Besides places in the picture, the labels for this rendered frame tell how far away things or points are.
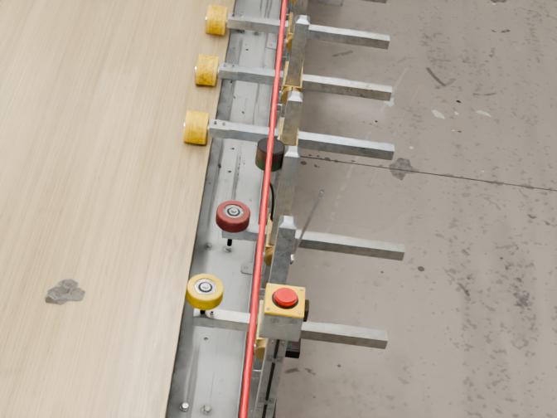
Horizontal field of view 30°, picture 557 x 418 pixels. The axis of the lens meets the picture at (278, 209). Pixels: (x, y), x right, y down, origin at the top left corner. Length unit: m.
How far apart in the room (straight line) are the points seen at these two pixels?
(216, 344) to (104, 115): 0.65
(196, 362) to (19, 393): 0.56
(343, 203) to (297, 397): 0.93
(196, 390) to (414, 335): 1.22
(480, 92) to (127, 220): 2.53
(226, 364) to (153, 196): 0.43
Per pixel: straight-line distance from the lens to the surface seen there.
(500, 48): 4.97
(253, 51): 3.47
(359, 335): 2.33
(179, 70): 2.86
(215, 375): 2.46
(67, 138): 2.61
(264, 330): 1.83
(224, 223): 2.41
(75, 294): 2.22
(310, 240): 2.46
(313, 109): 4.30
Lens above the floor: 2.55
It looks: 42 degrees down
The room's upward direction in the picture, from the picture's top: 10 degrees clockwise
